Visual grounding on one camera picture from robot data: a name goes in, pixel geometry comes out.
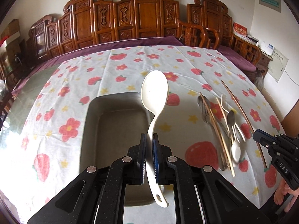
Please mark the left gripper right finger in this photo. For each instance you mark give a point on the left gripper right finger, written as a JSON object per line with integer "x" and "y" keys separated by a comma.
{"x": 158, "y": 156}

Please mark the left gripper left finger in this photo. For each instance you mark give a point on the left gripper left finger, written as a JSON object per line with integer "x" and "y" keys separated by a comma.
{"x": 141, "y": 158}

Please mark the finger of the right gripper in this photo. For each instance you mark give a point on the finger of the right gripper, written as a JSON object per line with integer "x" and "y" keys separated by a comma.
{"x": 263, "y": 138}

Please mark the small steel spoon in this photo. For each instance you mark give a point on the small steel spoon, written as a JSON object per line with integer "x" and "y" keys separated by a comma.
{"x": 231, "y": 122}

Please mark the cream plastic fork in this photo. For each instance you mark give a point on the cream plastic fork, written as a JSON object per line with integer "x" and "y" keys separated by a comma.
{"x": 226, "y": 109}

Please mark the white plastic rice paddle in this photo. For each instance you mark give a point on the white plastic rice paddle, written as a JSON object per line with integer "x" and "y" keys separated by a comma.
{"x": 154, "y": 93}

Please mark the steel fork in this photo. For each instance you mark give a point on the steel fork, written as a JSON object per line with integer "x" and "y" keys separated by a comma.
{"x": 220, "y": 155}

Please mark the person's right hand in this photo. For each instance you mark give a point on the person's right hand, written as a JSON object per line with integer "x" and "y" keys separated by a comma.
{"x": 281, "y": 191}

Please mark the grey metal tray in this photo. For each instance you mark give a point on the grey metal tray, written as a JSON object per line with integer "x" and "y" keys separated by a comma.
{"x": 114, "y": 123}

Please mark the strawberry flower print tablecloth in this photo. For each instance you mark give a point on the strawberry flower print tablecloth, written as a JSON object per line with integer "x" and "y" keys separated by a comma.
{"x": 41, "y": 138}

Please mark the grey dust mop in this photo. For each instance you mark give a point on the grey dust mop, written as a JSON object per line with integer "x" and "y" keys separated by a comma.
{"x": 259, "y": 81}

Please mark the wooden side cabinet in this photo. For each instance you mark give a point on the wooden side cabinet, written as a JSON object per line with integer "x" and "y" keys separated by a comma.
{"x": 262, "y": 64}

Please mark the white box on cabinet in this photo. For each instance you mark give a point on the white box on cabinet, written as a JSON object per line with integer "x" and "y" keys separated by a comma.
{"x": 267, "y": 48}

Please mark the purple armchair cushion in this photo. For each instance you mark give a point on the purple armchair cushion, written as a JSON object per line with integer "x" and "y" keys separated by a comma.
{"x": 236, "y": 59}

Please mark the red calendar card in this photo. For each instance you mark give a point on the red calendar card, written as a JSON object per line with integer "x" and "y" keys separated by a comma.
{"x": 239, "y": 29}

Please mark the carved wooden armchair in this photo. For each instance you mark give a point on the carved wooden armchair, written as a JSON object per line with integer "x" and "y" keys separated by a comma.
{"x": 214, "y": 16}

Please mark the carved wooden sofa bench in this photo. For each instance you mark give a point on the carved wooden sofa bench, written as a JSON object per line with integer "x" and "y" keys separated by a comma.
{"x": 92, "y": 22}

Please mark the purple sofa cushion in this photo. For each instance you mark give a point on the purple sofa cushion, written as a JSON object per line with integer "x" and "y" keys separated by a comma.
{"x": 159, "y": 41}

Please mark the stacked cardboard boxes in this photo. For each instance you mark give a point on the stacked cardboard boxes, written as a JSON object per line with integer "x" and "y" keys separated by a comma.
{"x": 10, "y": 40}

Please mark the white paper wall notice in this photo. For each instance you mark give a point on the white paper wall notice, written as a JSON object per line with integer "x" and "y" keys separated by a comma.
{"x": 277, "y": 66}

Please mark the green wall sign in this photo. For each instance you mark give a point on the green wall sign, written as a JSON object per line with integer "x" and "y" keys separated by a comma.
{"x": 272, "y": 4}

